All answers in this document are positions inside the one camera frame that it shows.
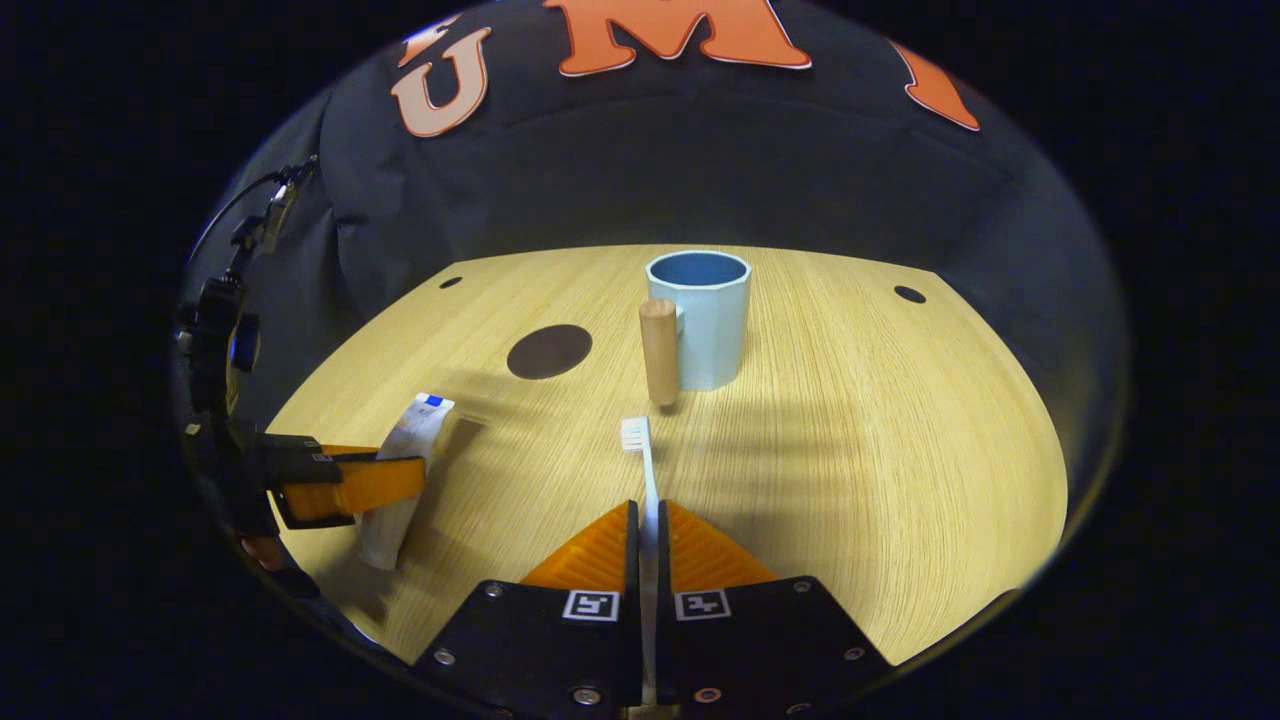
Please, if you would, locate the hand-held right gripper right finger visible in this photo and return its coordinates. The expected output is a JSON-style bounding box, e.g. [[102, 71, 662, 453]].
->
[[655, 500, 891, 716]]

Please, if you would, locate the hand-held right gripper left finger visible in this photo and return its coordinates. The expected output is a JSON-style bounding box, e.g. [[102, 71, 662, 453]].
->
[[413, 500, 643, 716]]

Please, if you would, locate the white toothpaste tube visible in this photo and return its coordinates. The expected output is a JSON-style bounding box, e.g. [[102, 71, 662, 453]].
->
[[358, 393, 457, 571]]

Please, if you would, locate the white toothbrush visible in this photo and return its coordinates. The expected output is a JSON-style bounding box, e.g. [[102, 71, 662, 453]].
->
[[620, 417, 663, 706]]

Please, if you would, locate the dark brown round coaster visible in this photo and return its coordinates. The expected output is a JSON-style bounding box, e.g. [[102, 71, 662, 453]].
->
[[507, 324, 593, 381]]

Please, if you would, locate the light blue cup wooden handle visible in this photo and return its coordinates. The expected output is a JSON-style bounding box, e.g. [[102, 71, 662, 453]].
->
[[640, 250, 753, 409]]

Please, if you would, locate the black backdrop cloth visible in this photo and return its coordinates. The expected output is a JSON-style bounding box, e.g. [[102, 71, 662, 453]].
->
[[185, 0, 1126, 481]]

